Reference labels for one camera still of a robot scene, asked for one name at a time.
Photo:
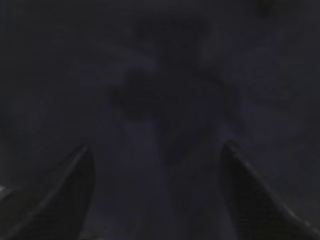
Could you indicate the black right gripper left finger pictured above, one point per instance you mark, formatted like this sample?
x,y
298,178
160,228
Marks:
x,y
55,206

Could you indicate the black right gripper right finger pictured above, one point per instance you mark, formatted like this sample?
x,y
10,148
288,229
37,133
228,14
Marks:
x,y
256,212

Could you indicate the black table cloth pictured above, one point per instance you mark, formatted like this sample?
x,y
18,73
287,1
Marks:
x,y
155,88

